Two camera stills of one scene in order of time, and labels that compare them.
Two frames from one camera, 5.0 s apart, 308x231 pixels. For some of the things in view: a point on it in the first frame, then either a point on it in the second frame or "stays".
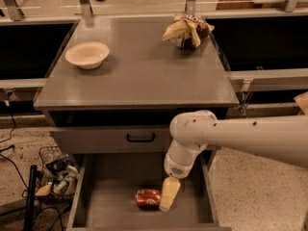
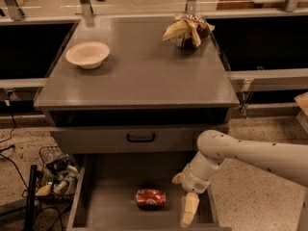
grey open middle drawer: x=104 y=186 stays
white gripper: x=174 y=167 to x=193 y=181
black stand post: x=31 y=198 stays
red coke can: x=148 y=198 stays
